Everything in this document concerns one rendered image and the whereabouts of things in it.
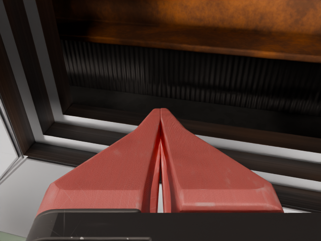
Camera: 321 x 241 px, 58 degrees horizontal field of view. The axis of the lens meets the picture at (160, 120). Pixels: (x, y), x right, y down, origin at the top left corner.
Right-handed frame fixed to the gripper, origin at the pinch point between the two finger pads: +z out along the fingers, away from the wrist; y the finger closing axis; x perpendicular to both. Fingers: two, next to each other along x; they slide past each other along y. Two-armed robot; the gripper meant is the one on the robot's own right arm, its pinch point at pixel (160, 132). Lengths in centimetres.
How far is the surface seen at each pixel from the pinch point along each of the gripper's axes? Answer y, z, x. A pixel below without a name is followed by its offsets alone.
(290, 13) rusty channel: -11.2, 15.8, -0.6
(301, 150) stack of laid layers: -7.3, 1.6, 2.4
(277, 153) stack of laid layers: -6.3, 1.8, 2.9
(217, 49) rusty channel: -4.6, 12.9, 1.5
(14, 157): 8.5, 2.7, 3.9
